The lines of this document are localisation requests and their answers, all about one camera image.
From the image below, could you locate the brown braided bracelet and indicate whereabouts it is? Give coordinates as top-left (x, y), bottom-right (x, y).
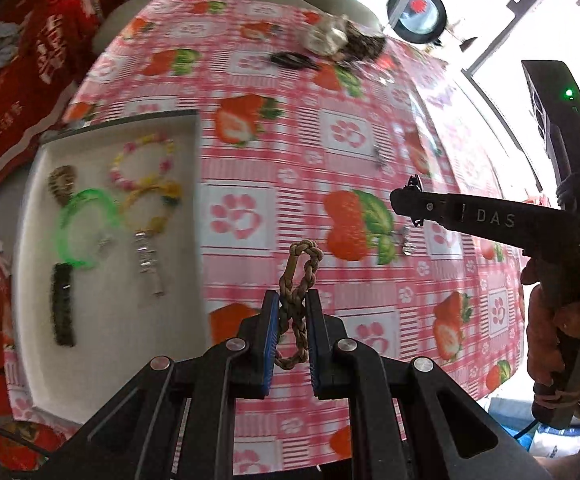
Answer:
top-left (274, 239), bottom-right (325, 368)

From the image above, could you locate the leopard print scrunchie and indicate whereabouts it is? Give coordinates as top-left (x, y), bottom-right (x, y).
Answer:
top-left (337, 30), bottom-right (388, 63)

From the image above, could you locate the person's right hand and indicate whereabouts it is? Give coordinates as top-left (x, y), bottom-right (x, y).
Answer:
top-left (520, 257), bottom-right (580, 411)

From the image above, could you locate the colourful bead bracelet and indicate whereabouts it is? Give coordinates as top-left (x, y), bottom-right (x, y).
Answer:
top-left (109, 132), bottom-right (175, 192)

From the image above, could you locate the strawberry print tablecloth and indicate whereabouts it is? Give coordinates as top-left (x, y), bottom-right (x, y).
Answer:
top-left (7, 0), bottom-right (528, 476)

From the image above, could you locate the large glass window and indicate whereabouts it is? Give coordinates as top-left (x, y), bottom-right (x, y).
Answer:
top-left (464, 0), bottom-right (580, 196)

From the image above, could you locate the black cable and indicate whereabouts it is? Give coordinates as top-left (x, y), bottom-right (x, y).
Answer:
top-left (514, 417), bottom-right (543, 443)

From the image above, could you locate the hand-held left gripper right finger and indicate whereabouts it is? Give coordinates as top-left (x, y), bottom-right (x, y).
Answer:
top-left (305, 289), bottom-right (555, 480)

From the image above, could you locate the yellow cord bracelet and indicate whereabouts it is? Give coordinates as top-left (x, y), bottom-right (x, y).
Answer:
top-left (120, 180), bottom-right (183, 235)

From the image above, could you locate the blue box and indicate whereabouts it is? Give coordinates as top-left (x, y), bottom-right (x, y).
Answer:
top-left (490, 397), bottom-right (580, 461)

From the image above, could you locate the white tray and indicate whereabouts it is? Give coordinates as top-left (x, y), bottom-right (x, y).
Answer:
top-left (12, 109), bottom-right (221, 428)

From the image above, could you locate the black hair clip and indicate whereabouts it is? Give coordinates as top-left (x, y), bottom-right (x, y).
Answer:
top-left (50, 262), bottom-right (78, 348)

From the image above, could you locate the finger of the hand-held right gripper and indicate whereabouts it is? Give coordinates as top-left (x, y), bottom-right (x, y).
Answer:
top-left (389, 175), bottom-right (450, 229)

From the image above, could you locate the black hair tie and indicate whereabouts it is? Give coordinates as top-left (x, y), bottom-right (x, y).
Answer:
top-left (270, 51), bottom-right (323, 72)

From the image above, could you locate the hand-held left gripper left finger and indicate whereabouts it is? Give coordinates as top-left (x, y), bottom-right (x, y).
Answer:
top-left (35, 290), bottom-right (281, 480)

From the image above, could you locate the green bangle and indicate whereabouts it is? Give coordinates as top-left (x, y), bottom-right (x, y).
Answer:
top-left (56, 187), bottom-right (121, 270)

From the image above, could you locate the red printed blanket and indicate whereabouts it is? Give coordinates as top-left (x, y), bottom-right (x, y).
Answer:
top-left (0, 0), bottom-right (126, 201)

